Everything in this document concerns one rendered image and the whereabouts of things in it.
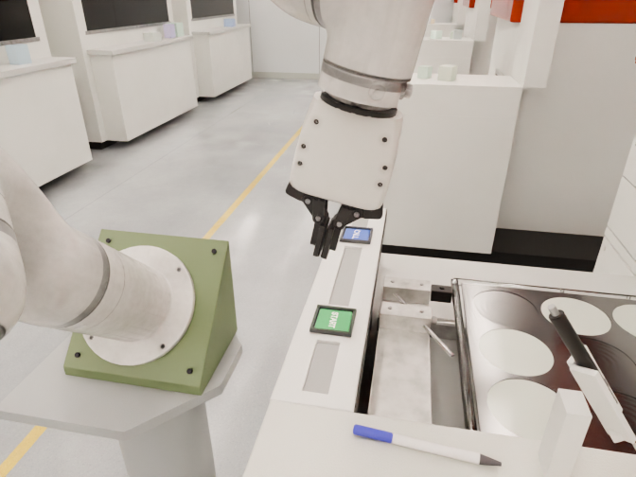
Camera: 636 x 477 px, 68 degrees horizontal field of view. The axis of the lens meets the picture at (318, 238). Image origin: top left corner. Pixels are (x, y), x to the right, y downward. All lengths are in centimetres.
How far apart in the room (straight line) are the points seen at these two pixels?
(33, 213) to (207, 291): 30
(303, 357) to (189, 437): 38
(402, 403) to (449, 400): 12
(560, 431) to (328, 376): 25
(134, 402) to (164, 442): 14
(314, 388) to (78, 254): 30
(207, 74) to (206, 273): 618
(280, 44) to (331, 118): 836
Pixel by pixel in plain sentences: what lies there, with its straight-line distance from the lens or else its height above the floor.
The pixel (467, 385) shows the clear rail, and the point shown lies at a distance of 68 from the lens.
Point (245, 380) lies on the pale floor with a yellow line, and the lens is 197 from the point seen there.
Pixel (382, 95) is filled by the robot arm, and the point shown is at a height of 128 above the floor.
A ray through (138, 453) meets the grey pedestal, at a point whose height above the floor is 66.
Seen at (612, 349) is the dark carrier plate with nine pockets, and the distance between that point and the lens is 82.
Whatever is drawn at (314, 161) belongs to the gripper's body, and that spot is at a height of 121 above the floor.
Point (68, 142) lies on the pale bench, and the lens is 433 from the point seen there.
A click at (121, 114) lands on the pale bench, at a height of 33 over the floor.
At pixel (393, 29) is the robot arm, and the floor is 133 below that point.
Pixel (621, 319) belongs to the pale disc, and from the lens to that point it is 90.
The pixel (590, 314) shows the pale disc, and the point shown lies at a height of 90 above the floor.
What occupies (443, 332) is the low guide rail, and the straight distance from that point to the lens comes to 87.
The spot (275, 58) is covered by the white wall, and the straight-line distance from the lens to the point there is 886.
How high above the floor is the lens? 136
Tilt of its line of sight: 27 degrees down
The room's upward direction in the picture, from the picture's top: straight up
